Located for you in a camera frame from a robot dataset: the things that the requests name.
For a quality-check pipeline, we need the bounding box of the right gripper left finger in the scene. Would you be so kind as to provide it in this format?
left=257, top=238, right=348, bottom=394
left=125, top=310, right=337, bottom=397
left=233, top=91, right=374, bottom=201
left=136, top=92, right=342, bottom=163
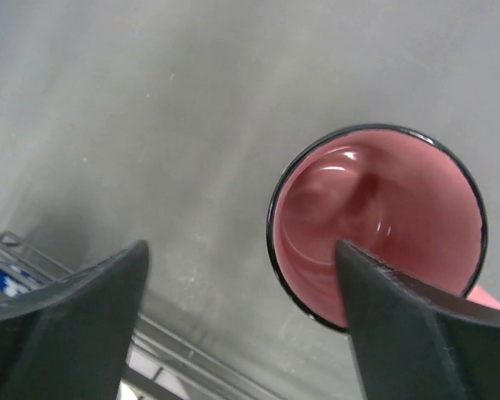
left=0, top=240, right=149, bottom=399

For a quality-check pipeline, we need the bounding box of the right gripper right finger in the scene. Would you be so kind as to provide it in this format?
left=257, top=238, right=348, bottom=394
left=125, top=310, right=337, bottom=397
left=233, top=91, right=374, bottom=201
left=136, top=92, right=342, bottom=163
left=335, top=241, right=500, bottom=399

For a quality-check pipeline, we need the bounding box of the pink mug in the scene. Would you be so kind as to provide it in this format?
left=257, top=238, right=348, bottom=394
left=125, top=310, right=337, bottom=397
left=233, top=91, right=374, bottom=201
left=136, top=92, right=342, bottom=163
left=266, top=123, right=488, bottom=333

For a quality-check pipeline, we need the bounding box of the orange blue patterned bowl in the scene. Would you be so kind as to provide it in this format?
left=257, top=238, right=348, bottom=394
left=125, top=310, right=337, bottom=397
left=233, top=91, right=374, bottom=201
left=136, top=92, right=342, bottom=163
left=0, top=264, right=42, bottom=298

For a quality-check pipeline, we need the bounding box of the black wire dish rack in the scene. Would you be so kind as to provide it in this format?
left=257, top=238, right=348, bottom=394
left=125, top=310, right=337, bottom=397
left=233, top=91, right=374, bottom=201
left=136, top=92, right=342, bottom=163
left=0, top=230, right=281, bottom=399

